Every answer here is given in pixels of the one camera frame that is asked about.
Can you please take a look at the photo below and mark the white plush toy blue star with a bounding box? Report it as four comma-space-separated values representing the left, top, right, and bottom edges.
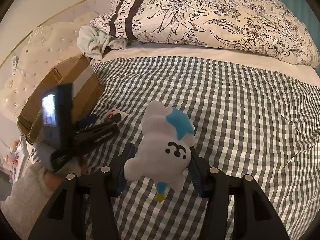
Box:
124, 101, 196, 202

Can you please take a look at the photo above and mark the grey sleeve forearm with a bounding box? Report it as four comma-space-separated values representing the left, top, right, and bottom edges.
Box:
1, 163, 65, 239

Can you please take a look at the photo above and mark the person left hand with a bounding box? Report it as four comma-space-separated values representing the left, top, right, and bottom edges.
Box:
35, 142, 88, 192

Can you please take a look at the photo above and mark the brown cardboard box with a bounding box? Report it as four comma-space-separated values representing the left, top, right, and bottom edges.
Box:
17, 55, 104, 144

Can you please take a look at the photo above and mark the cream tufted headboard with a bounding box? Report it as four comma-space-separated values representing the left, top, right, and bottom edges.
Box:
1, 12, 98, 122

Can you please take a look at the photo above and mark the white power strip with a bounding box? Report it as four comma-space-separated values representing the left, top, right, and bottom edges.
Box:
11, 56, 17, 75

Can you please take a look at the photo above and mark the white red sachet packet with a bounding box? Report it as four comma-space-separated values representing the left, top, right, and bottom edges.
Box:
103, 107, 128, 124

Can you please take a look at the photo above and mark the pale green towel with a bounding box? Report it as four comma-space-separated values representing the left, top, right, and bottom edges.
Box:
76, 25, 130, 61

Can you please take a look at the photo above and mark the floral patterned pillow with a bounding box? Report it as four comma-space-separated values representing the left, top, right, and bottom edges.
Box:
91, 0, 319, 68

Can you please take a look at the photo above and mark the teal curtain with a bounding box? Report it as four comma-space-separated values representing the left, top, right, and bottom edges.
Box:
279, 0, 319, 24

